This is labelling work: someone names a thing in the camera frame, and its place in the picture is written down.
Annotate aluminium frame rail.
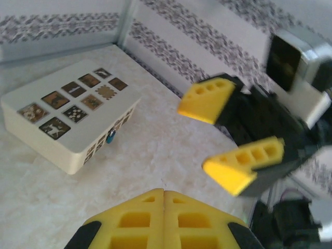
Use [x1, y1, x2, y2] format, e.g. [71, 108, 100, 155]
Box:
[0, 41, 119, 67]

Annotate aluminium frame corner post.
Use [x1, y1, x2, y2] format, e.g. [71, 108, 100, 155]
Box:
[118, 0, 139, 47]

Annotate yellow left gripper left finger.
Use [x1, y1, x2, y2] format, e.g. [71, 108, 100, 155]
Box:
[63, 188, 165, 249]

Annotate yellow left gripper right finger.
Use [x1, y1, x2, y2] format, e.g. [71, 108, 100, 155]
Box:
[163, 190, 265, 249]

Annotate white box with picture tiles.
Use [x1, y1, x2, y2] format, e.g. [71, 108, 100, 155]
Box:
[1, 59, 142, 176]

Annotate small blue padlock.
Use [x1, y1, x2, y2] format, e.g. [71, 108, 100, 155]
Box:
[105, 128, 117, 145]

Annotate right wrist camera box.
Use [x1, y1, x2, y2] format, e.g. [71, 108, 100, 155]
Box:
[266, 27, 332, 130]

